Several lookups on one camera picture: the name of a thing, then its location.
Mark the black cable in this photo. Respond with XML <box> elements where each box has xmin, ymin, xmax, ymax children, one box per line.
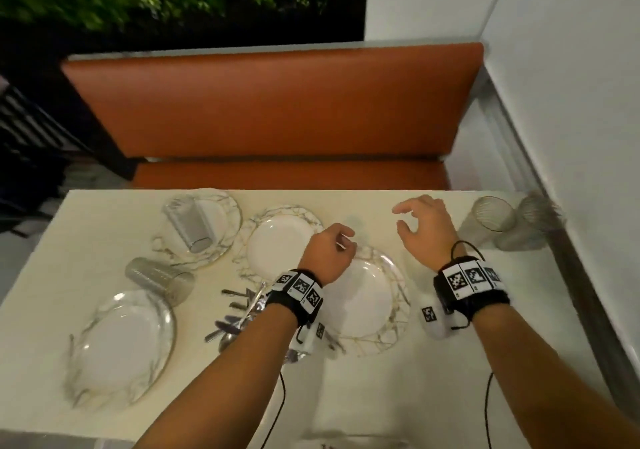
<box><xmin>482</xmin><ymin>372</ymin><xmax>496</xmax><ymax>449</ymax></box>
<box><xmin>260</xmin><ymin>371</ymin><xmax>287</xmax><ymax>449</ymax></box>

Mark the person's right forearm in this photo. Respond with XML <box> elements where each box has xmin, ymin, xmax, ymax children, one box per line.
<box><xmin>470</xmin><ymin>301</ymin><xmax>640</xmax><ymax>449</ymax></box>

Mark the person's left hand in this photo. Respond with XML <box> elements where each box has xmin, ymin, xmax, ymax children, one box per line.
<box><xmin>297</xmin><ymin>223</ymin><xmax>358</xmax><ymax>287</ymax></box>

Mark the person's right hand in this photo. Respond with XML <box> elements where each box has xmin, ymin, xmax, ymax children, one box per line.
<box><xmin>391</xmin><ymin>195</ymin><xmax>468</xmax><ymax>272</ymax></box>

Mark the black chair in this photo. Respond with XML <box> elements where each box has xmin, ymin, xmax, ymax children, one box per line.
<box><xmin>0</xmin><ymin>83</ymin><xmax>142</xmax><ymax>237</ymax></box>

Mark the ribbed clear drinking glass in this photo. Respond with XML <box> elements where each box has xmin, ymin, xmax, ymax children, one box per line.
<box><xmin>164</xmin><ymin>196</ymin><xmax>219</xmax><ymax>254</ymax></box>
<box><xmin>125</xmin><ymin>258</ymin><xmax>196</xmax><ymax>307</ymax></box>
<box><xmin>457</xmin><ymin>196</ymin><xmax>518</xmax><ymax>250</ymax></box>

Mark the white wrist camera unit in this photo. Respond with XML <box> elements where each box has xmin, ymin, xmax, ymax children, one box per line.
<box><xmin>289</xmin><ymin>321</ymin><xmax>327</xmax><ymax>360</ymax></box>
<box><xmin>419</xmin><ymin>296</ymin><xmax>472</xmax><ymax>340</ymax></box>

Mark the metal wall trim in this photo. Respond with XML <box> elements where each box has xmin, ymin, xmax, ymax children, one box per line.
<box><xmin>479</xmin><ymin>79</ymin><xmax>640</xmax><ymax>417</ymax></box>

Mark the white marble-patterned plate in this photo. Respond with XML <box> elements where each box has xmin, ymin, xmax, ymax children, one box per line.
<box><xmin>64</xmin><ymin>290</ymin><xmax>177</xmax><ymax>409</ymax></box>
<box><xmin>320</xmin><ymin>246</ymin><xmax>411</xmax><ymax>358</ymax></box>
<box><xmin>234</xmin><ymin>206</ymin><xmax>325</xmax><ymax>284</ymax></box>
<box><xmin>152</xmin><ymin>189</ymin><xmax>243</xmax><ymax>269</ymax></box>

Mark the pile of silver cutlery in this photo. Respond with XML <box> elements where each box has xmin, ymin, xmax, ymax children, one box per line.
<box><xmin>205</xmin><ymin>282</ymin><xmax>271</xmax><ymax>354</ymax></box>

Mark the orange leather bench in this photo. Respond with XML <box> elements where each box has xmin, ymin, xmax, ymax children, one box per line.
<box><xmin>61</xmin><ymin>44</ymin><xmax>485</xmax><ymax>190</ymax></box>

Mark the black wristband with marker tags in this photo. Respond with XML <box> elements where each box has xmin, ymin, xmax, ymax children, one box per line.
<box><xmin>265</xmin><ymin>269</ymin><xmax>326</xmax><ymax>327</ymax></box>
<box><xmin>432</xmin><ymin>256</ymin><xmax>511</xmax><ymax>322</ymax></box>

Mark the person's left forearm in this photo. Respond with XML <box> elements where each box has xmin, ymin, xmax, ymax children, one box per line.
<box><xmin>132</xmin><ymin>304</ymin><xmax>301</xmax><ymax>449</ymax></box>

